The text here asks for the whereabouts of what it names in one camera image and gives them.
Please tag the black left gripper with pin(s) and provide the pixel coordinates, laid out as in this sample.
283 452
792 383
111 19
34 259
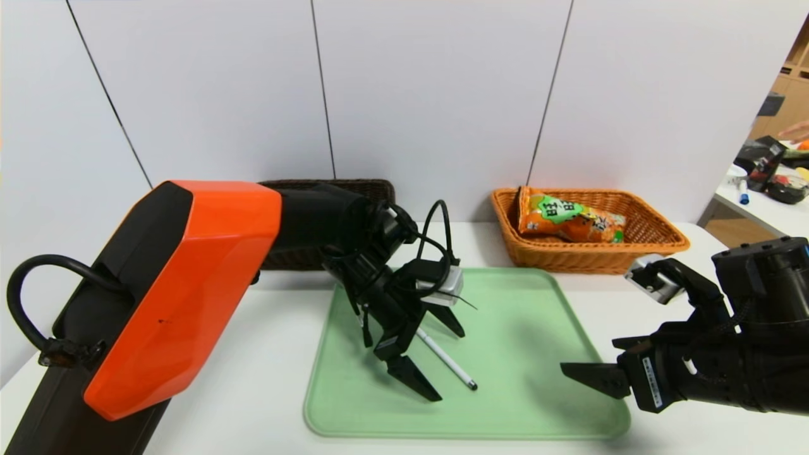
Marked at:
397 338

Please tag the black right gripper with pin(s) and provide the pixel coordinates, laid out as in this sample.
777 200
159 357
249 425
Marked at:
648 381

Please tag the orange snack bag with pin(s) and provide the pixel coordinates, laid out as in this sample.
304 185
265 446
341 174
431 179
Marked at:
569 221

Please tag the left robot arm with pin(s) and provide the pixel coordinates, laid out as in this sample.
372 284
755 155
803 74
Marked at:
189 284

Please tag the orange wicker basket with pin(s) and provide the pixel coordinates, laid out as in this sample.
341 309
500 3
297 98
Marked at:
569 259

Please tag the dark brown wicker basket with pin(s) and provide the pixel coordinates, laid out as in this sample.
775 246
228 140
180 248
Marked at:
379 186

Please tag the background person hand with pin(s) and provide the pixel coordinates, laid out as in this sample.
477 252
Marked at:
797 131

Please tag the white pen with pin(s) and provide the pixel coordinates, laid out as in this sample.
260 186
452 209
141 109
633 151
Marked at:
452 363

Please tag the light green plastic tray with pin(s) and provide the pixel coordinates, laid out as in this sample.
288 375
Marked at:
505 392

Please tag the white background table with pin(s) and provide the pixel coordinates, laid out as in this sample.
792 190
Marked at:
758 212

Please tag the blue marker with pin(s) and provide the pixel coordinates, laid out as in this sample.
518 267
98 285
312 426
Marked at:
744 194

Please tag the white round dish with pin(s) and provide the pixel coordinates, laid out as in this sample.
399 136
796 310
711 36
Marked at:
733 172

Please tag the black bowl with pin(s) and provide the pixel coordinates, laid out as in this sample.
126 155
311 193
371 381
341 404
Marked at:
785 189

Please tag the black snack package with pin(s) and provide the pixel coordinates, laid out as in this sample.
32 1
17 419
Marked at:
761 165

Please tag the dark grey box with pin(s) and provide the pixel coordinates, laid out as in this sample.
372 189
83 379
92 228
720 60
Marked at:
769 105

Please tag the wooden cabinet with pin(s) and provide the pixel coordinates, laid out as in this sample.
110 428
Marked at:
793 95

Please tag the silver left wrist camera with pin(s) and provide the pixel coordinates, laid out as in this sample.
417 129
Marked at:
445 287

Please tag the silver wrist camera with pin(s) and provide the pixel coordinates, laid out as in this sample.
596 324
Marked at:
651 281
445 287

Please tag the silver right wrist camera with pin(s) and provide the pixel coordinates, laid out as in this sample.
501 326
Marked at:
651 281

